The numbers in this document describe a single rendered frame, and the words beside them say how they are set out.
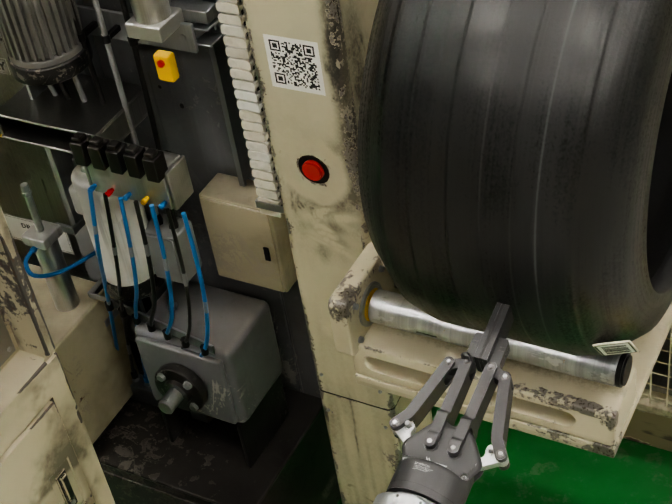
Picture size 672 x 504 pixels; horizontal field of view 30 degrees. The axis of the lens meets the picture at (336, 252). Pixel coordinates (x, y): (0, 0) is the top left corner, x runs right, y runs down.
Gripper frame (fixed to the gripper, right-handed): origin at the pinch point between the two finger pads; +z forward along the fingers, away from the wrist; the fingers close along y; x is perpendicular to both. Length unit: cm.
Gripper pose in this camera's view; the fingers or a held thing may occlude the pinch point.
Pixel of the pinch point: (494, 337)
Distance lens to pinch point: 132.5
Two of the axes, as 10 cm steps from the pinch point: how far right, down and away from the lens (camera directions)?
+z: 4.1, -7.9, 4.5
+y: -8.8, -2.1, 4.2
